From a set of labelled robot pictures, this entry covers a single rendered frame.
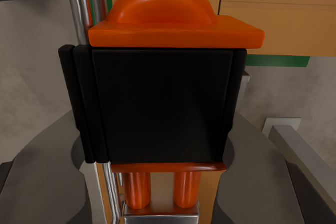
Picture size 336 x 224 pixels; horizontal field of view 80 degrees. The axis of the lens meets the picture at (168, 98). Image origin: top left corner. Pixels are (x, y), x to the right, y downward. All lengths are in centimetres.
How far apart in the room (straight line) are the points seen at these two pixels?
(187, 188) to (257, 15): 80
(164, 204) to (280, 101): 170
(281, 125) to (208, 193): 134
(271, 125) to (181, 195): 177
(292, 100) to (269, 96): 20
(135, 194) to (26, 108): 176
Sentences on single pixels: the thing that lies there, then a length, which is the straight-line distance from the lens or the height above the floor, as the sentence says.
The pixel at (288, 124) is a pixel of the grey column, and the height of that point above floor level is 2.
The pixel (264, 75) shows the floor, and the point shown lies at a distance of 166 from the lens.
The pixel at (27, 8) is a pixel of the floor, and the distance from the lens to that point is 158.
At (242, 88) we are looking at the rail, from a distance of 92.
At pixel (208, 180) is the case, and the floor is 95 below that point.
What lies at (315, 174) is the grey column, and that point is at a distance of 162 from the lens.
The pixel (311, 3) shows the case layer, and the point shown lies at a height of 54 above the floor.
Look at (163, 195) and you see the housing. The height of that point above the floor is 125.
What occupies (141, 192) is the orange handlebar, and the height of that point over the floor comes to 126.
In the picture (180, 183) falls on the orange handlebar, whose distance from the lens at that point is 17.
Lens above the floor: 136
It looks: 61 degrees down
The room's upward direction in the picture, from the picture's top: 176 degrees clockwise
